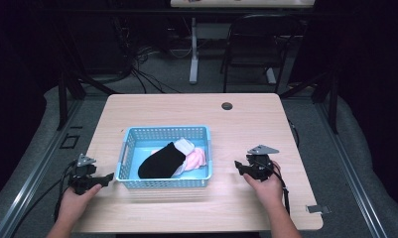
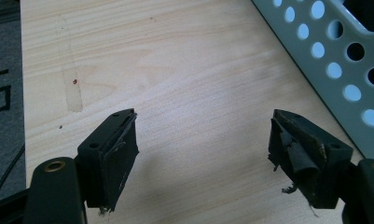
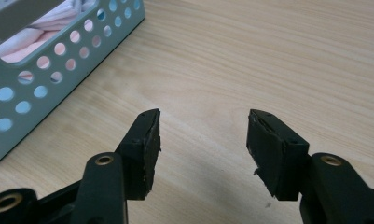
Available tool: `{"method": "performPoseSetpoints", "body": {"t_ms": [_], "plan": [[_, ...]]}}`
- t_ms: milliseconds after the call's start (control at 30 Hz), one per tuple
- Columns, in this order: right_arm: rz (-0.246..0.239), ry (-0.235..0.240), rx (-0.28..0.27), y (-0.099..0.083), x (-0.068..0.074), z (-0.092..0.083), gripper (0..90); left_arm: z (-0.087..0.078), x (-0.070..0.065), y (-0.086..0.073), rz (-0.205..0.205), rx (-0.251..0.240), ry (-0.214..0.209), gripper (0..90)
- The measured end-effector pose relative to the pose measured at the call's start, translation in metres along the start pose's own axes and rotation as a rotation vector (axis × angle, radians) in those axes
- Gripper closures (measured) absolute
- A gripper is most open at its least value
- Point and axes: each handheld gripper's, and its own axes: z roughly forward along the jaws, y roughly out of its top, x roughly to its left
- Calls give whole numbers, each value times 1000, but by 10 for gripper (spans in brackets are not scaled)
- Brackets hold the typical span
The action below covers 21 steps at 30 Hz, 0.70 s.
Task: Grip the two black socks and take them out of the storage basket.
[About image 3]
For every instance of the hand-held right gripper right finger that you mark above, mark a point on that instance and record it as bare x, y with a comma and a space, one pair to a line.
276, 155

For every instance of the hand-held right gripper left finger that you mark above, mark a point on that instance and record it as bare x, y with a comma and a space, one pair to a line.
139, 155

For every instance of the pale pink cloth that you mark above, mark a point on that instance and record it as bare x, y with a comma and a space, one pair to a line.
26, 42

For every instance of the teal perforated plastic basket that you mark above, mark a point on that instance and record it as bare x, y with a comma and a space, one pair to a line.
35, 90

